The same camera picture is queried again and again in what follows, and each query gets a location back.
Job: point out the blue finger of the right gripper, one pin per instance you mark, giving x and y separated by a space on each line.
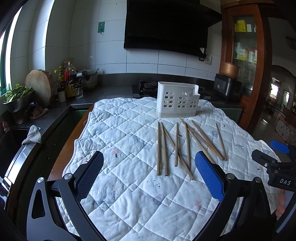
283 148

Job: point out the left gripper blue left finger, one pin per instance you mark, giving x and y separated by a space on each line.
86 175

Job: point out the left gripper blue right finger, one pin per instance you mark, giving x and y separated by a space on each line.
210 177

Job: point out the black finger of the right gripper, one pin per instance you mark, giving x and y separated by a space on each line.
264 159

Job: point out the wooden chopstick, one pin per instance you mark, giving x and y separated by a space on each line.
159 151
165 150
176 145
221 142
198 142
188 146
208 141
179 156

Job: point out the person right hand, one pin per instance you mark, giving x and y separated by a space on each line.
281 204

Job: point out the white quilted cloth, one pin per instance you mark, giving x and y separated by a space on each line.
128 200

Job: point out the grey dish rag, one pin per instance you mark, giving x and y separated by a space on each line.
34 136

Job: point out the white plastic utensil holder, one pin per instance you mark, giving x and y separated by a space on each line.
177 100

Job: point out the small white jar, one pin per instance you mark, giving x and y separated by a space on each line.
61 94

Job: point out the copper inner pot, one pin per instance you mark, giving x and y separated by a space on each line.
229 70

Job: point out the white pressure cooker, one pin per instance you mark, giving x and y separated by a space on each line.
88 77

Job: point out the metal bowl with greens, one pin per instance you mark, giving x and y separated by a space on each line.
16 98

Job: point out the black gas stove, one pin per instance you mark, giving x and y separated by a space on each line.
150 88

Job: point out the dark soy sauce bottle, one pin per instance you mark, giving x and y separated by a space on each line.
70 81

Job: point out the round wooden cutting board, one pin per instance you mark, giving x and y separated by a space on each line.
43 84

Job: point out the wooden glass cabinet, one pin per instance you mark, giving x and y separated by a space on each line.
247 44

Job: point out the black range hood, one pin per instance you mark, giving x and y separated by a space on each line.
176 26

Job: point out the white wall socket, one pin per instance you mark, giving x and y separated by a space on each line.
208 59

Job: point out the green wall sticker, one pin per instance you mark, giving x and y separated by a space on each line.
101 27

